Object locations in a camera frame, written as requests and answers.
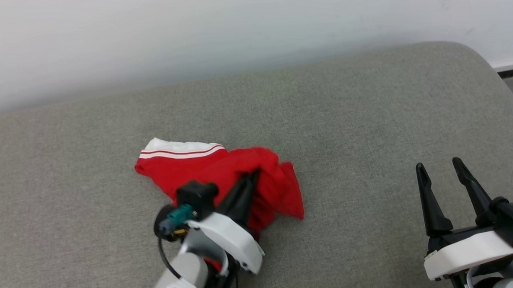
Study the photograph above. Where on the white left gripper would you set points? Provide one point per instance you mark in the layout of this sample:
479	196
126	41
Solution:
234	240

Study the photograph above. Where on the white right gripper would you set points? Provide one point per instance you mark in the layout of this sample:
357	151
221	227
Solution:
469	251

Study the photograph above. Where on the red garment with white trim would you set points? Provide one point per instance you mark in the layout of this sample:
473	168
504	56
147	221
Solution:
184	169

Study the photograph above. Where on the grey fabric sofa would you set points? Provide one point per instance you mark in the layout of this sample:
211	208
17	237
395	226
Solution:
351	127

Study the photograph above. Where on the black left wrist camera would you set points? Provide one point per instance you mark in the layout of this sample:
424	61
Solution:
198	194

